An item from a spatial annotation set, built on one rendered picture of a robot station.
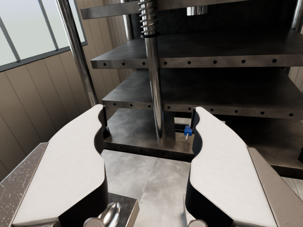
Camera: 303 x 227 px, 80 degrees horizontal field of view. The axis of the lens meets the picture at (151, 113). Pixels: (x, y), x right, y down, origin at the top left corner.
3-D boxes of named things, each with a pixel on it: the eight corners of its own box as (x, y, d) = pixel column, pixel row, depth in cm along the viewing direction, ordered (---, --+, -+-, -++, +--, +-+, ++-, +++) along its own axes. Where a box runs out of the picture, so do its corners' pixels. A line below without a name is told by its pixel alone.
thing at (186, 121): (222, 146, 103) (225, 120, 94) (175, 141, 112) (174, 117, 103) (222, 104, 143) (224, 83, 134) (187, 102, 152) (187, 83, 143)
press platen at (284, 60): (336, 65, 69) (341, 52, 67) (92, 69, 105) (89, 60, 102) (283, 33, 128) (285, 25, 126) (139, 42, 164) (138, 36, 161)
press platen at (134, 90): (313, 120, 82) (317, 111, 79) (103, 106, 117) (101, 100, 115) (275, 68, 141) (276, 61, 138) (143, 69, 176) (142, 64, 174)
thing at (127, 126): (329, 182, 84) (334, 173, 81) (92, 146, 126) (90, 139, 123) (282, 99, 151) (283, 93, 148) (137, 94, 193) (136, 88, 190)
